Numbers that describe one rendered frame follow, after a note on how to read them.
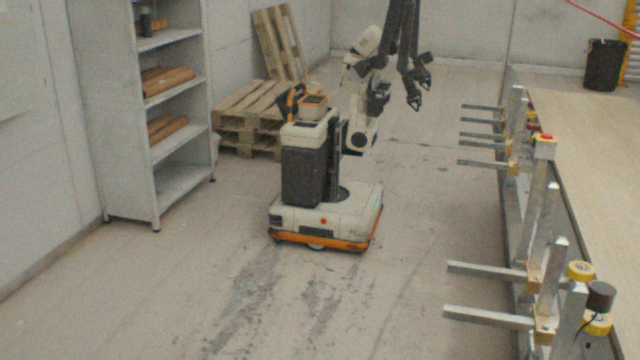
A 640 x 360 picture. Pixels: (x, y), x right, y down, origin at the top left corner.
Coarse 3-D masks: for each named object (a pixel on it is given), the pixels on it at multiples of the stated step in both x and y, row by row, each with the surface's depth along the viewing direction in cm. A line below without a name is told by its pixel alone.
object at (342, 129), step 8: (344, 120) 336; (336, 128) 316; (344, 128) 321; (344, 136) 324; (376, 136) 322; (336, 144) 321; (344, 144) 327; (344, 152) 322; (352, 152) 319; (360, 152) 317
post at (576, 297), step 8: (576, 288) 108; (584, 288) 108; (568, 296) 111; (576, 296) 108; (584, 296) 108; (568, 304) 110; (576, 304) 109; (584, 304) 109; (568, 312) 111; (576, 312) 110; (560, 320) 115; (568, 320) 111; (576, 320) 111; (560, 328) 114; (568, 328) 112; (576, 328) 112; (560, 336) 114; (568, 336) 113; (552, 344) 119; (560, 344) 114; (568, 344) 114; (552, 352) 117; (560, 352) 115; (568, 352) 115
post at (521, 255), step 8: (536, 160) 176; (544, 160) 174; (536, 168) 176; (544, 168) 175; (536, 176) 177; (536, 184) 178; (536, 192) 179; (528, 200) 182; (536, 200) 180; (528, 208) 182; (536, 208) 181; (528, 216) 183; (528, 224) 185; (528, 232) 186; (520, 240) 189; (528, 240) 187; (520, 248) 189; (528, 248) 188; (520, 256) 191; (520, 264) 191
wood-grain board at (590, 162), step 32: (544, 96) 344; (576, 96) 347; (608, 96) 349; (544, 128) 281; (576, 128) 282; (608, 128) 284; (576, 160) 238; (608, 160) 239; (576, 192) 206; (608, 192) 206; (576, 224) 184; (608, 224) 182; (608, 256) 162
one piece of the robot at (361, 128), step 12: (348, 60) 288; (360, 60) 287; (348, 72) 291; (372, 72) 297; (348, 84) 300; (360, 84) 298; (360, 96) 302; (360, 108) 306; (360, 120) 304; (372, 120) 319; (348, 132) 309; (360, 132) 307; (372, 132) 305; (348, 144) 312; (360, 144) 310
